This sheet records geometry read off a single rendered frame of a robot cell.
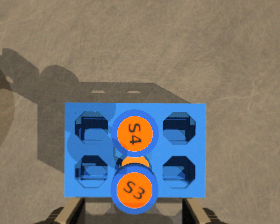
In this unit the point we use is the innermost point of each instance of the blue tube rack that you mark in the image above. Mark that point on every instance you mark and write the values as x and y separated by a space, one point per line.
90 147

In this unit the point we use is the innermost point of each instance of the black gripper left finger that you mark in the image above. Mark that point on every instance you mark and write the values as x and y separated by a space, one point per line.
72 213

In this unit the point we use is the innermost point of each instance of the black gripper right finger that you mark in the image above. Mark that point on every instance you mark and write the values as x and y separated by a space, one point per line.
193 213

